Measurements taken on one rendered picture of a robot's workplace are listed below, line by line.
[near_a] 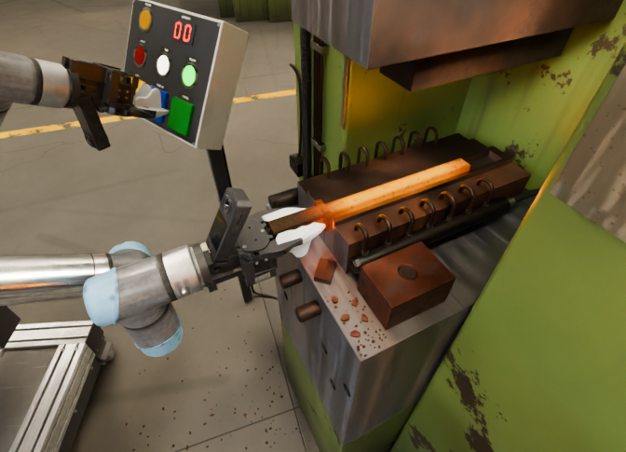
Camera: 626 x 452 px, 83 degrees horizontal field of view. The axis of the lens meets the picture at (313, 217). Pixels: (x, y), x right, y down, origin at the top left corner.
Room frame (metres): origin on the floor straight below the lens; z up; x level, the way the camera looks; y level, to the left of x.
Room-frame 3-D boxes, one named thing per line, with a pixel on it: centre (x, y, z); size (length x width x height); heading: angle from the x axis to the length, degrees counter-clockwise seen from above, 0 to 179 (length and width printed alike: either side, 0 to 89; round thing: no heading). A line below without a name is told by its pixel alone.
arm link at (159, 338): (0.32, 0.28, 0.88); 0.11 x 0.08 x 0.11; 34
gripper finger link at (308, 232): (0.40, 0.02, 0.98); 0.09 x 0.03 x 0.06; 108
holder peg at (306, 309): (0.33, 0.01, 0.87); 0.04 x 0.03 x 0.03; 116
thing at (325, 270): (0.38, -0.02, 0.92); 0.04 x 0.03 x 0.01; 164
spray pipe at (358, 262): (0.44, -0.22, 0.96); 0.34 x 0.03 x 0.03; 116
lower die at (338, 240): (0.56, -0.20, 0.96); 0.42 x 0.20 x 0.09; 116
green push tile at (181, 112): (0.77, 0.31, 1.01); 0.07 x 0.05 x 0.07; 51
